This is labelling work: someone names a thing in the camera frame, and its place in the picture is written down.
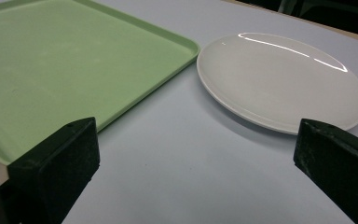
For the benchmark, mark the white round plate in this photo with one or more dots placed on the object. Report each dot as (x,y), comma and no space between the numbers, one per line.
(279,81)

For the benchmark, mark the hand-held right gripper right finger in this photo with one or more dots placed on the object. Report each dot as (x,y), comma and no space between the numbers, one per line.
(338,161)

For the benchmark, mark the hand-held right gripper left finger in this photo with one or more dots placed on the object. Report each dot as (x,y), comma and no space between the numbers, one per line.
(59,161)

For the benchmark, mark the green plastic tray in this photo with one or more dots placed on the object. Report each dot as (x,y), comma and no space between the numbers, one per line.
(74,68)

